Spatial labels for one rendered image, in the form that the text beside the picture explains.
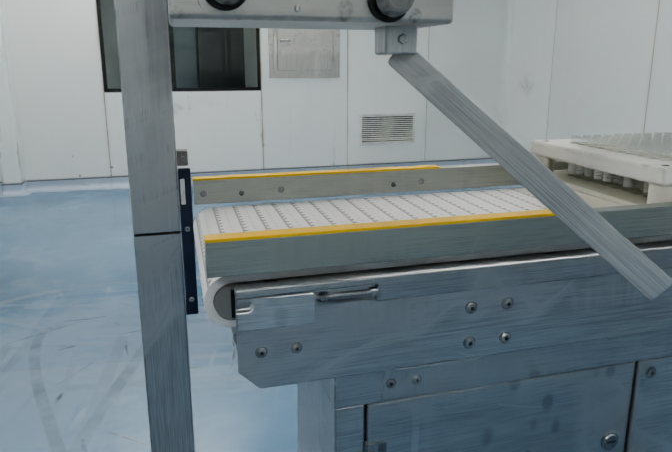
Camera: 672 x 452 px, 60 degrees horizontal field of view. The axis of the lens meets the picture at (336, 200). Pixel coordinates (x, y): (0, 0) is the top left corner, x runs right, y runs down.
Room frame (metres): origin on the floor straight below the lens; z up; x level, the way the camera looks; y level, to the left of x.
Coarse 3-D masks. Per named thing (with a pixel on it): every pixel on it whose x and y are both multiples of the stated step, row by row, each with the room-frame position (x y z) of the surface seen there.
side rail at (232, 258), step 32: (448, 224) 0.52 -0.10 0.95; (480, 224) 0.53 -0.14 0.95; (512, 224) 0.54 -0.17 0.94; (544, 224) 0.55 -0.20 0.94; (640, 224) 0.58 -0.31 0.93; (224, 256) 0.46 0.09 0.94; (256, 256) 0.47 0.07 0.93; (288, 256) 0.48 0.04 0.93; (320, 256) 0.49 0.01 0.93; (352, 256) 0.49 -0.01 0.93; (384, 256) 0.50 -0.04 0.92; (416, 256) 0.51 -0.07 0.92
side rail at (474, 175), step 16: (288, 176) 0.75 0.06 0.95; (304, 176) 0.76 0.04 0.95; (320, 176) 0.76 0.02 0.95; (336, 176) 0.77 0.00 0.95; (352, 176) 0.78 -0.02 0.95; (368, 176) 0.78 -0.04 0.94; (384, 176) 0.79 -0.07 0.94; (400, 176) 0.80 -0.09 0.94; (416, 176) 0.80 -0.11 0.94; (432, 176) 0.81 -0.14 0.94; (448, 176) 0.82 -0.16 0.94; (464, 176) 0.82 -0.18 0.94; (480, 176) 0.83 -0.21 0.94; (496, 176) 0.84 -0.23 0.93; (512, 176) 0.84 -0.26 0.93; (208, 192) 0.73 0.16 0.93; (224, 192) 0.73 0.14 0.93; (256, 192) 0.74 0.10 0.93; (272, 192) 0.75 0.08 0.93; (288, 192) 0.75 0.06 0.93; (304, 192) 0.76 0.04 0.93; (320, 192) 0.76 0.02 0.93; (336, 192) 0.77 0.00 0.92; (352, 192) 0.78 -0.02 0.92; (368, 192) 0.78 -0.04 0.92; (384, 192) 0.79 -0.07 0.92
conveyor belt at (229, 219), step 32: (448, 192) 0.81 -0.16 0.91; (480, 192) 0.81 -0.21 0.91; (512, 192) 0.81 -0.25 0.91; (224, 224) 0.64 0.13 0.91; (256, 224) 0.64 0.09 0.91; (288, 224) 0.64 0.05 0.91; (320, 224) 0.64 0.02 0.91; (448, 256) 0.54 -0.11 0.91; (480, 256) 0.55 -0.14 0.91; (224, 320) 0.48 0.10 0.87
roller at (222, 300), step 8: (224, 288) 0.47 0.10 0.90; (232, 288) 0.48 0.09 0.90; (216, 296) 0.47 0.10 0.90; (224, 296) 0.47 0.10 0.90; (232, 296) 0.47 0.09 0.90; (216, 304) 0.47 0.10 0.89; (224, 304) 0.47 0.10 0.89; (232, 304) 0.47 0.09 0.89; (224, 312) 0.47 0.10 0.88; (232, 312) 0.47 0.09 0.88
